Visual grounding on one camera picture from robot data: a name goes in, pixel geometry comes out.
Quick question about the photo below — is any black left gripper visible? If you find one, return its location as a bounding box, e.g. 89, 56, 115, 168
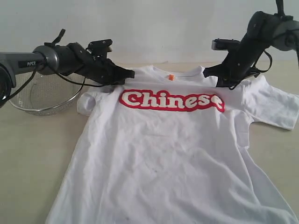
81, 56, 135, 86

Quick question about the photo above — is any white t-shirt with red print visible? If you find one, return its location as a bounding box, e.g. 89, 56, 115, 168
46, 65, 299, 224

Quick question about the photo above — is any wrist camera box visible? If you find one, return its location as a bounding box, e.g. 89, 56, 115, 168
211, 38, 240, 51
86, 39, 113, 55

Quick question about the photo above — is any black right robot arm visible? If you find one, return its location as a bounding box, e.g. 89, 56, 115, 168
203, 0, 299, 90

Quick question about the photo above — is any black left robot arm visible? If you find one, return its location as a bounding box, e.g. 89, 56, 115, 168
0, 29, 135, 106

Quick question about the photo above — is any metal wire mesh basket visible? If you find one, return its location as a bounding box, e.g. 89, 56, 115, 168
9, 73, 85, 116

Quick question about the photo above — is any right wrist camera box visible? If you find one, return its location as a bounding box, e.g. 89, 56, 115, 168
211, 38, 240, 51

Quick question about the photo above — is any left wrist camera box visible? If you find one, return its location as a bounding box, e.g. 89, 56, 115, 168
86, 39, 113, 55

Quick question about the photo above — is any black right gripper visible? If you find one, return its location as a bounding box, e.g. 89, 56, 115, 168
203, 46, 259, 88

